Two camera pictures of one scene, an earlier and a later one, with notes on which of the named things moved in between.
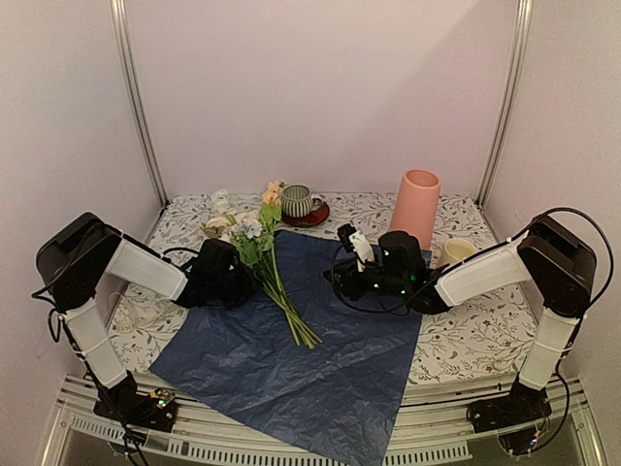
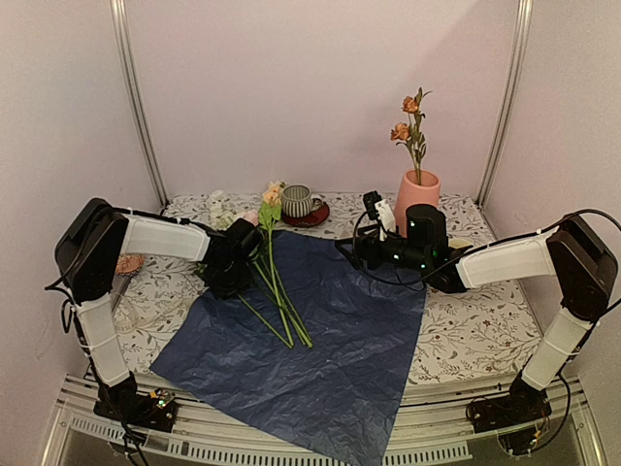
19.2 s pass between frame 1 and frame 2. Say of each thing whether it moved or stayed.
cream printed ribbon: moved
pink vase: stayed
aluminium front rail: stayed
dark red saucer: stayed
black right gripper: moved
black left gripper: moved
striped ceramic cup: stayed
